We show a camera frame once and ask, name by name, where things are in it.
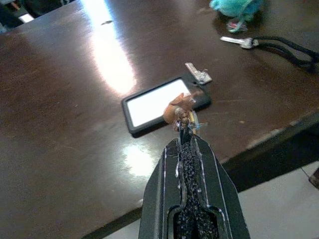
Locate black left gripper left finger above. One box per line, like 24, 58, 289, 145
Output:
138, 139, 193, 239

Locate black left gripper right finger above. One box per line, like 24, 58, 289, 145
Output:
187, 137, 250, 239

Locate brown figurine keychain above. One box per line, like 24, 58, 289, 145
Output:
163, 90, 209, 145

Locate black badge holder white card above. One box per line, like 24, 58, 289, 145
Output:
121, 73, 212, 137

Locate silver key on black cord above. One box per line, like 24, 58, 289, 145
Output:
220, 35, 319, 74

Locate teal plush keychain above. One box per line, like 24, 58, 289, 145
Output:
209, 0, 262, 33

